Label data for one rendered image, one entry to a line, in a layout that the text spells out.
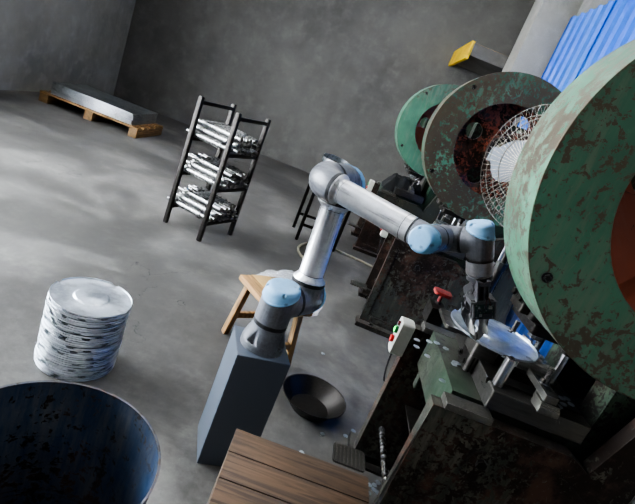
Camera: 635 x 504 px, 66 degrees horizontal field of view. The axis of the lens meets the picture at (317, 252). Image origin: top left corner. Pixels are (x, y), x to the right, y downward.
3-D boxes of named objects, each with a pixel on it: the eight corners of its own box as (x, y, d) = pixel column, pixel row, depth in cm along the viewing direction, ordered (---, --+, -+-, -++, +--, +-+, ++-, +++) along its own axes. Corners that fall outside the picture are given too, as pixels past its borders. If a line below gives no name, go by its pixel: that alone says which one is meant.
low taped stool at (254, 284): (219, 330, 251) (239, 273, 241) (258, 329, 267) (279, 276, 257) (249, 372, 227) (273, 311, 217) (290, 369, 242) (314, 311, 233)
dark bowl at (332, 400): (272, 415, 204) (277, 402, 202) (283, 377, 233) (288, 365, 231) (339, 441, 205) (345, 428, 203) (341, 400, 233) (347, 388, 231)
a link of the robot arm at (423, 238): (301, 151, 145) (443, 226, 121) (322, 155, 154) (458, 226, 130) (287, 187, 148) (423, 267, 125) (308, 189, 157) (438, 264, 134)
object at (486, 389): (484, 407, 138) (493, 390, 137) (454, 336, 181) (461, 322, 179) (581, 445, 139) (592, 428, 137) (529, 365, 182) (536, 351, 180)
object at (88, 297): (99, 328, 168) (100, 326, 168) (29, 293, 172) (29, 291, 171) (146, 301, 196) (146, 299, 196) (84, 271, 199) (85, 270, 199)
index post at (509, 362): (493, 385, 140) (509, 357, 137) (491, 379, 143) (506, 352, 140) (502, 388, 140) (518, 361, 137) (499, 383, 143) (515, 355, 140)
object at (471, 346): (428, 359, 153) (447, 323, 149) (423, 339, 166) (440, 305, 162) (502, 388, 153) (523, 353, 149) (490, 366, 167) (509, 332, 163)
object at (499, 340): (434, 312, 155) (435, 310, 154) (476, 308, 175) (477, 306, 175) (514, 368, 136) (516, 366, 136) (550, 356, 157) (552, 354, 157)
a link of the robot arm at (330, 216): (271, 308, 169) (320, 155, 154) (297, 302, 181) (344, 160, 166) (297, 325, 163) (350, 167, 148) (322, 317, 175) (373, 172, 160)
